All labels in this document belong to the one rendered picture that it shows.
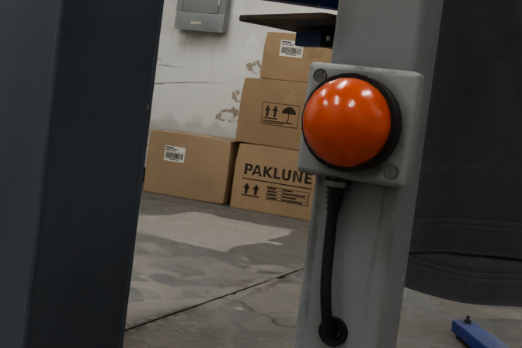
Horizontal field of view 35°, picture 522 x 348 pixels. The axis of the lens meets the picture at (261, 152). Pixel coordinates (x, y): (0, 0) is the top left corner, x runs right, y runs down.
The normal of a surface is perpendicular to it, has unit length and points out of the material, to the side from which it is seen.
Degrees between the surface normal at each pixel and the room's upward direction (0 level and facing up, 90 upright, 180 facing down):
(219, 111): 90
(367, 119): 80
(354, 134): 99
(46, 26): 90
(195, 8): 90
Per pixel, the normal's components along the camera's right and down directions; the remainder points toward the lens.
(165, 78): -0.40, 0.00
